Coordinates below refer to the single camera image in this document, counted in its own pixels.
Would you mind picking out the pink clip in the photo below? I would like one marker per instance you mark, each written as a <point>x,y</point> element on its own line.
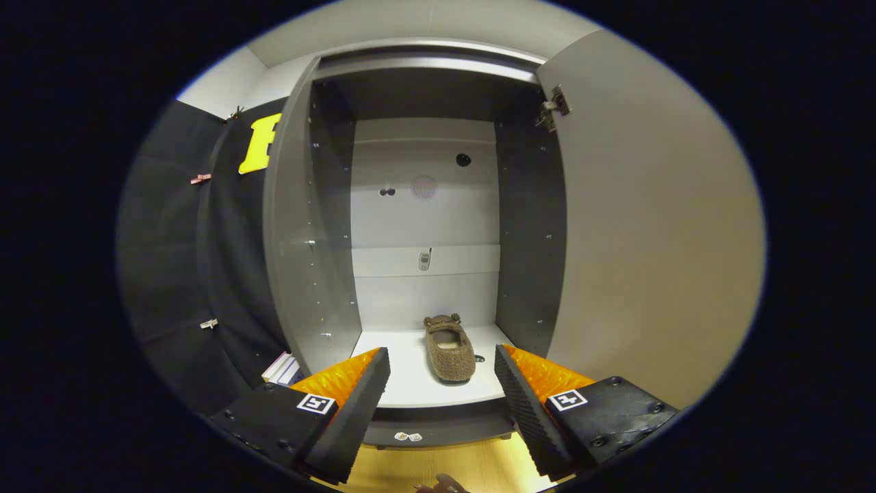
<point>200,179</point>

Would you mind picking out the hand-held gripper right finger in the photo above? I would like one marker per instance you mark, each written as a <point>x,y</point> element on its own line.
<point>530,418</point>

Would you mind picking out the white book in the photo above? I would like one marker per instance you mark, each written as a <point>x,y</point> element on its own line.
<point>276,368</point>

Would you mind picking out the grey shoe cabinet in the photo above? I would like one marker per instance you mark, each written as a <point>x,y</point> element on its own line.
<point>294,239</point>

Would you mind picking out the metal door hinge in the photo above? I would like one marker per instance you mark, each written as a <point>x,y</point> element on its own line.
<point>554,106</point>

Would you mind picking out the black clip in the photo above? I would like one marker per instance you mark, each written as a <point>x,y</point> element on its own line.
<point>236,111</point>

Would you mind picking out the black backdrop cloth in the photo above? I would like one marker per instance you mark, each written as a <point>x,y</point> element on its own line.
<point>171,260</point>

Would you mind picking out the brown fuzzy shoe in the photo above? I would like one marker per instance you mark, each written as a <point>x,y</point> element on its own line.
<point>452,356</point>

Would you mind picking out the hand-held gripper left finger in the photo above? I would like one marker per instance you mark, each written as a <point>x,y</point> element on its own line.
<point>359,414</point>

